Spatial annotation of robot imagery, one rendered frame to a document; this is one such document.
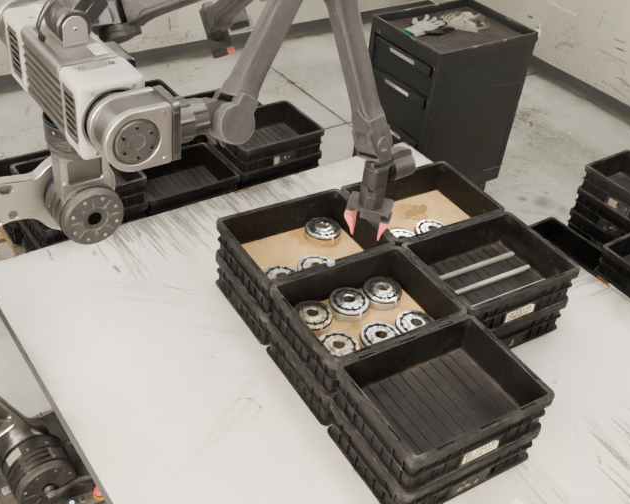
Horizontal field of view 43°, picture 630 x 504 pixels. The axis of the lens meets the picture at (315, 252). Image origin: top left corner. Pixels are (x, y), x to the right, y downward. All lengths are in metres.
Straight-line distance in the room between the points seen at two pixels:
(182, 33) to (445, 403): 3.74
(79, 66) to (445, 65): 2.13
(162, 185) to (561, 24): 3.18
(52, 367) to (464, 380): 1.01
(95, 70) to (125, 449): 0.85
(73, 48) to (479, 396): 1.17
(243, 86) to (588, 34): 4.11
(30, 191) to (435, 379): 1.02
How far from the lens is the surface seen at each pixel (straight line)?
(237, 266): 2.12
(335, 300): 2.04
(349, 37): 1.70
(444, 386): 1.93
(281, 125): 3.53
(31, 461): 2.28
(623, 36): 5.34
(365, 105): 1.74
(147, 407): 1.98
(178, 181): 3.32
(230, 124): 1.53
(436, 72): 3.42
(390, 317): 2.06
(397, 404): 1.86
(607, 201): 3.45
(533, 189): 4.38
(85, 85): 1.49
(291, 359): 1.96
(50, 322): 2.21
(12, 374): 3.08
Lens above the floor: 2.19
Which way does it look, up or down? 37 degrees down
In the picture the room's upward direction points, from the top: 7 degrees clockwise
